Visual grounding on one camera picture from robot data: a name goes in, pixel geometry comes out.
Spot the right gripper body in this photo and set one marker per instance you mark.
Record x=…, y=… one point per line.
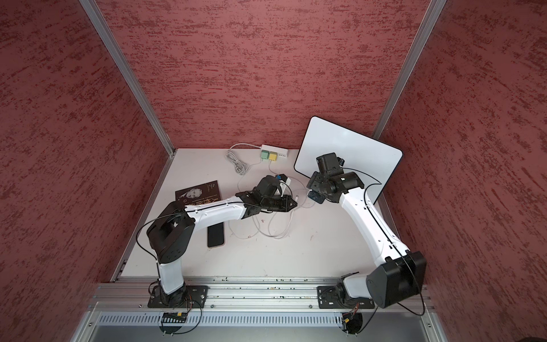
x=319, y=184

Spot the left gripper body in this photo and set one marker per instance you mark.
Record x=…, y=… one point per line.
x=274, y=203

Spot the green-edged black phone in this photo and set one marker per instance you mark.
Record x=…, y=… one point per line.
x=316, y=196

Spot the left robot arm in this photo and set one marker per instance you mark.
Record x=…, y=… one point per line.
x=169, y=235

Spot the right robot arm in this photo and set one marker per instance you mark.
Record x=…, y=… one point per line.
x=399, y=273

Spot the yellow charger plug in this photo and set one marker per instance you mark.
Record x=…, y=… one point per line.
x=272, y=157

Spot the white power strip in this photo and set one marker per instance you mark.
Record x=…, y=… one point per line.
x=281, y=152

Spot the white board tablet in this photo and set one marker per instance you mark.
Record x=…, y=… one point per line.
x=374, y=161

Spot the dark book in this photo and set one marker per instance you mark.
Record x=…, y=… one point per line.
x=199, y=194

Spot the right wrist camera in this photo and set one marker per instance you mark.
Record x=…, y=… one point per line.
x=330, y=165

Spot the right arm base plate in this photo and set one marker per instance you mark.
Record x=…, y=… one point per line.
x=335, y=297

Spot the aluminium rail frame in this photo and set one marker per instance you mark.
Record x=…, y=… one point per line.
x=260, y=302

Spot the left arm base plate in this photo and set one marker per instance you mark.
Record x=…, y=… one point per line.
x=188, y=297

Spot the left corner aluminium post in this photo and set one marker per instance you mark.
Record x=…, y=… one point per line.
x=99, y=23

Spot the corner aluminium post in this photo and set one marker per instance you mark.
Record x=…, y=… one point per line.
x=99, y=23
x=424, y=31

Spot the right corner aluminium post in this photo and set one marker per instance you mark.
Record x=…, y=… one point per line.
x=424, y=31

